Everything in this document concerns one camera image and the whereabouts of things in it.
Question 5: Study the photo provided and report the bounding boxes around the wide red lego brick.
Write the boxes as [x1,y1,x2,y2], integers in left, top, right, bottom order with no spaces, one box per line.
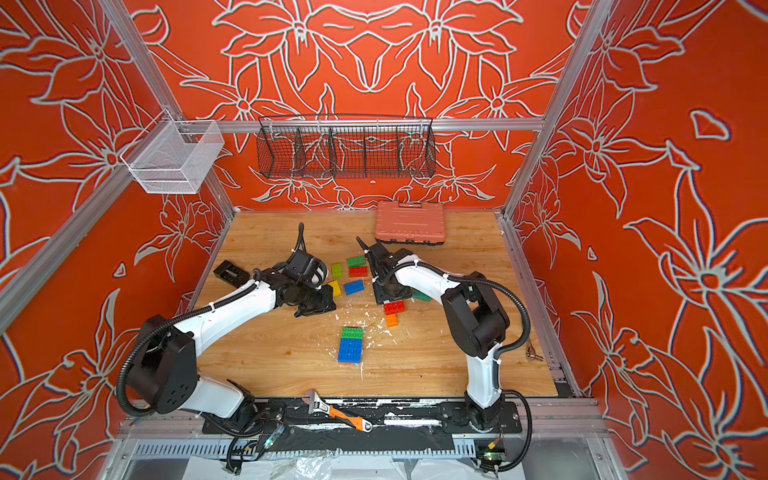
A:
[383,301,406,315]

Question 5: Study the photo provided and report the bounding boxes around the blue lego brick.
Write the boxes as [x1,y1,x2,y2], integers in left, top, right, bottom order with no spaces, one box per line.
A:
[343,280,365,296]
[340,338,362,352]
[337,350,362,364]

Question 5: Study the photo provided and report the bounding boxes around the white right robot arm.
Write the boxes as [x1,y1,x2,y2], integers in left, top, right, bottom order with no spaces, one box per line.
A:
[359,242,509,411]

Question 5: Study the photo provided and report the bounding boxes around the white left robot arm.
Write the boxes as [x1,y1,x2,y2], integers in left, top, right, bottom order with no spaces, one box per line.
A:
[115,269,336,419]

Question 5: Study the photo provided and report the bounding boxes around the blue lego brick back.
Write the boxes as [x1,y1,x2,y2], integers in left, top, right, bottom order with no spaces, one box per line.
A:
[343,280,365,296]

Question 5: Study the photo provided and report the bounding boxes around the dark green lego brick right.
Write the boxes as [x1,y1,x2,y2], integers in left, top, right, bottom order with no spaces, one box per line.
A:
[412,290,432,302]

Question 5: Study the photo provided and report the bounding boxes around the dark green lego brick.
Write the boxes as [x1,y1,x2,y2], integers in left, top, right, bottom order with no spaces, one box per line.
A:
[412,290,432,302]
[346,255,367,268]

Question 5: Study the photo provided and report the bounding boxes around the yellow lego brick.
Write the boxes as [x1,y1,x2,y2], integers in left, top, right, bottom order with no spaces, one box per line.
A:
[328,281,342,298]

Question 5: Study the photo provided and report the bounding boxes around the lime green lego brick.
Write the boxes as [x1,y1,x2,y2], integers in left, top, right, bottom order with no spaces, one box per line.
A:
[331,263,343,279]

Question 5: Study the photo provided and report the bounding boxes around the salmon red tool case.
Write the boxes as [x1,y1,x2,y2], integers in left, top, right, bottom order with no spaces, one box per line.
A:
[375,201,446,245]

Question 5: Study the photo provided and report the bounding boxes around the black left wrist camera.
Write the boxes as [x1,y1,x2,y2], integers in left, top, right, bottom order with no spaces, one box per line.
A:
[283,250,328,289]

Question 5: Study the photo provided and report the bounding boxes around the orange handled adjustable wrench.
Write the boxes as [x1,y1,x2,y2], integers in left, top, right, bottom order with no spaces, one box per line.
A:
[302,390,373,433]

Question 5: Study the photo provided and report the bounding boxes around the black wire wall basket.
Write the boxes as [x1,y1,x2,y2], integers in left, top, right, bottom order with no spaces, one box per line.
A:
[256,115,437,179]

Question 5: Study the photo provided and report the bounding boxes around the green handled pliers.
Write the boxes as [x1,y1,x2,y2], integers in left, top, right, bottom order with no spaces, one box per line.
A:
[525,342,545,362]

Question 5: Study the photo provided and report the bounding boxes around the clear plastic wall bin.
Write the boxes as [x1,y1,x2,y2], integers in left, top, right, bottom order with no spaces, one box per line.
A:
[121,120,224,194]

